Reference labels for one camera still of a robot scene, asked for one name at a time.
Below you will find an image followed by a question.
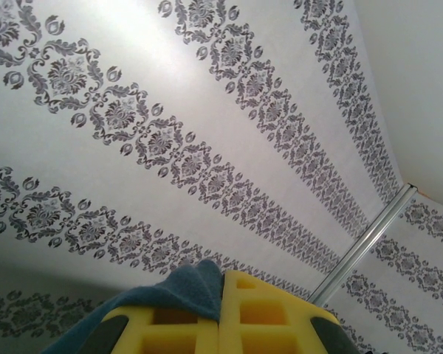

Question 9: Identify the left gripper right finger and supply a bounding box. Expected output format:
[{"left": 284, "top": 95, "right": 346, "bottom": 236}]
[{"left": 219, "top": 268, "right": 360, "bottom": 354}]

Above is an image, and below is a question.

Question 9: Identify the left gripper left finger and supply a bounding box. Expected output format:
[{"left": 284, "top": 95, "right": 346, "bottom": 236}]
[{"left": 58, "top": 302, "right": 221, "bottom": 354}]

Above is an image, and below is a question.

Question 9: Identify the slate blue t-shirt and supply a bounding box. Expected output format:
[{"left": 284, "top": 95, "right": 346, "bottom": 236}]
[{"left": 32, "top": 259, "right": 224, "bottom": 354}]

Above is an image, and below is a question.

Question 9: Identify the aluminium corner post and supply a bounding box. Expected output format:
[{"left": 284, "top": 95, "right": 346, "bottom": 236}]
[{"left": 309, "top": 183, "right": 417, "bottom": 306}]

